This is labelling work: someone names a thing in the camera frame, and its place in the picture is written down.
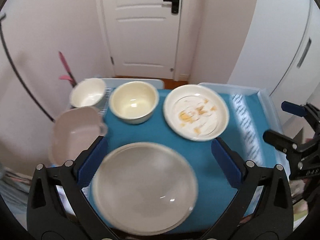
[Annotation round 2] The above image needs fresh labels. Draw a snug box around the pink plastic handled bowl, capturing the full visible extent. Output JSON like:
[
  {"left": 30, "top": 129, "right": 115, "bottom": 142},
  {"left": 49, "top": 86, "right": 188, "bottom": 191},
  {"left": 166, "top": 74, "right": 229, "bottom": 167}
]
[{"left": 48, "top": 106, "right": 108, "bottom": 166}]

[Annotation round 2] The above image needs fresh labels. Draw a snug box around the plain white plate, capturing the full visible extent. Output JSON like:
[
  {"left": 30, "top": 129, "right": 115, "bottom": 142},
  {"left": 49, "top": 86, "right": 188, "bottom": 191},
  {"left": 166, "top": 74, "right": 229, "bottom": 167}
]
[{"left": 91, "top": 142, "right": 198, "bottom": 236}]

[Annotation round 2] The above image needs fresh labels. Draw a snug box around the white duck print plate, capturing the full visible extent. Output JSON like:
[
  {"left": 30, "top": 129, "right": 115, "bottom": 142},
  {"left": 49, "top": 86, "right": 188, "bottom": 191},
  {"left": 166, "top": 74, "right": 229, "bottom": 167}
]
[{"left": 163, "top": 85, "right": 229, "bottom": 141}]

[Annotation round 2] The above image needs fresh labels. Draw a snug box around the white ceramic bowl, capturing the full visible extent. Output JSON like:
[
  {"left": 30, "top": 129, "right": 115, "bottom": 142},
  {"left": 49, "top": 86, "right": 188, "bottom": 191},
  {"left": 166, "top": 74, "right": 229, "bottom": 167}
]
[{"left": 69, "top": 78, "right": 107, "bottom": 109}]

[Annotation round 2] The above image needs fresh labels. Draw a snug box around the cream yellow bowl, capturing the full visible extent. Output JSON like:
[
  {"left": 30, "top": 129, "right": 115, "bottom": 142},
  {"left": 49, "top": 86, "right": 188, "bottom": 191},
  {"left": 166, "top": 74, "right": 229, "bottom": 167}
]
[{"left": 108, "top": 81, "right": 159, "bottom": 125}]

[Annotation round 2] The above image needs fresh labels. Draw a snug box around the teal blue tablecloth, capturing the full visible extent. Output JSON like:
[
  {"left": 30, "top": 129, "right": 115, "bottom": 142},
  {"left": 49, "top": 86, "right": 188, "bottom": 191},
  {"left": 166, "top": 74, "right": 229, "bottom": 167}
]
[{"left": 104, "top": 83, "right": 285, "bottom": 233}]

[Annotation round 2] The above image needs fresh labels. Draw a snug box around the white wardrobe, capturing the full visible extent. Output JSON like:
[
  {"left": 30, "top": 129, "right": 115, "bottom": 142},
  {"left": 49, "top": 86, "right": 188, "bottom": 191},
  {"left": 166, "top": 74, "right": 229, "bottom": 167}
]
[{"left": 227, "top": 0, "right": 320, "bottom": 111}]

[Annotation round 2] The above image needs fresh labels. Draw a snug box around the white door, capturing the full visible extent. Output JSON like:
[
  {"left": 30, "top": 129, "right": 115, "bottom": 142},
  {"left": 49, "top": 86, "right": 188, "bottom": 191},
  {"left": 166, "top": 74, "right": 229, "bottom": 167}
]
[{"left": 100, "top": 0, "right": 181, "bottom": 79}]

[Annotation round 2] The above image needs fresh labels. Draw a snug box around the black curved rack pole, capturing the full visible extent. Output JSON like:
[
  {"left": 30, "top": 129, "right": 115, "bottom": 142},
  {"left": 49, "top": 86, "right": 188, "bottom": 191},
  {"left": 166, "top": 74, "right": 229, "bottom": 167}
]
[{"left": 0, "top": 14, "right": 55, "bottom": 123}]

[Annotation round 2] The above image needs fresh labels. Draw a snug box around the pink handled broom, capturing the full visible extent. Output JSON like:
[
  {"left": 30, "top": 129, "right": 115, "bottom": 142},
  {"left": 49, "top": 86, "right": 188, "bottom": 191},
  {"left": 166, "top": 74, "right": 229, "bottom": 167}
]
[{"left": 59, "top": 51, "right": 77, "bottom": 88}]

